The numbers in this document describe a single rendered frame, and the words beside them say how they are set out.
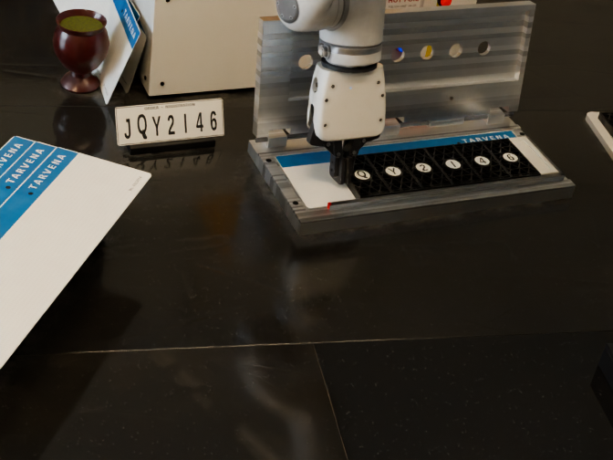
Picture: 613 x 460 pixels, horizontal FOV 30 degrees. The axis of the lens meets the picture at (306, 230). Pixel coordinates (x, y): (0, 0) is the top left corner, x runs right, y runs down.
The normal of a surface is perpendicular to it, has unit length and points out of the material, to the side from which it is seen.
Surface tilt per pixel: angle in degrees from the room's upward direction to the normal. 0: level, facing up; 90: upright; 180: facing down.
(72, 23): 0
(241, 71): 90
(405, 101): 81
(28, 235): 0
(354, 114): 77
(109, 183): 0
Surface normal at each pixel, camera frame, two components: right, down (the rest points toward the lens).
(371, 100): 0.46, 0.40
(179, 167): 0.13, -0.80
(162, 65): 0.37, 0.59
